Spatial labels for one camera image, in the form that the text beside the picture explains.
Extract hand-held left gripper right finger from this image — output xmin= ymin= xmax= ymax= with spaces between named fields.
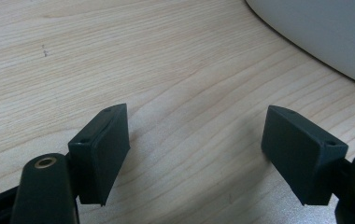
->
xmin=261 ymin=105 xmax=349 ymax=206

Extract white lidded trash can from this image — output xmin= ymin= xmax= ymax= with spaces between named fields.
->
xmin=245 ymin=0 xmax=355 ymax=91

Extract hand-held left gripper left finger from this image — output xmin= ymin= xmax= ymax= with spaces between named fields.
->
xmin=67 ymin=103 xmax=132 ymax=207

